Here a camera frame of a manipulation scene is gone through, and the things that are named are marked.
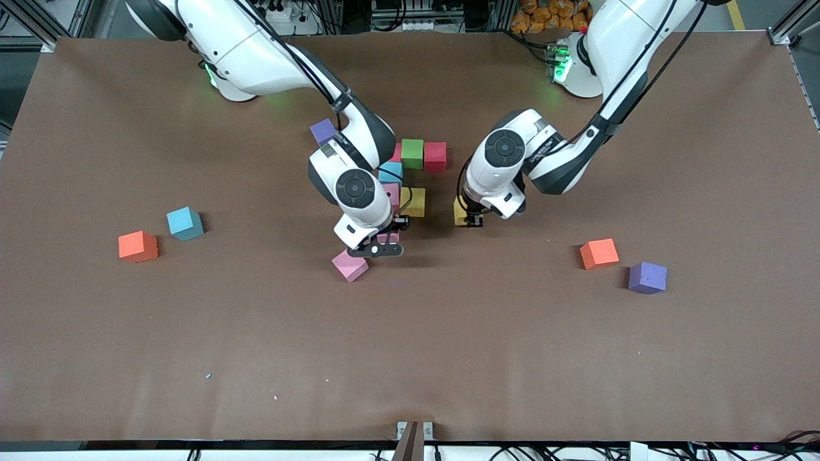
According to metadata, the green foam cube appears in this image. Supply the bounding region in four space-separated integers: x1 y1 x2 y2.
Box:
401 139 425 171

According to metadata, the purple foam cube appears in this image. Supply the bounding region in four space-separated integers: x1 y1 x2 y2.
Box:
310 118 338 147
628 261 668 295

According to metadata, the orange foam cube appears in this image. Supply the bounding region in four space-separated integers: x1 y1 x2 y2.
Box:
118 230 160 264
580 238 621 271

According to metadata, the brown table cover sheet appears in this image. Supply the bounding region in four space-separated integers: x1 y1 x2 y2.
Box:
0 32 820 444

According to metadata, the orange plastic pile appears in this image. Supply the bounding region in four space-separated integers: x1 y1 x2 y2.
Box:
511 0 593 34

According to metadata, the white power strip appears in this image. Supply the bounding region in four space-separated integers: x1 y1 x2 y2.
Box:
384 18 443 33

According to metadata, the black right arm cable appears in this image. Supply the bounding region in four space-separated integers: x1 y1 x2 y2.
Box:
234 0 414 218

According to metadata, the metal mount bracket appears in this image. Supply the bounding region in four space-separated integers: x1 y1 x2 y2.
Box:
395 420 435 461

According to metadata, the aluminium table edge rail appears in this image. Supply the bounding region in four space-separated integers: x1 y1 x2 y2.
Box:
789 45 820 132

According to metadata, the aluminium frame strut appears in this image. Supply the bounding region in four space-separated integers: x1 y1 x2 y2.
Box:
767 0 820 47
0 0 87 53

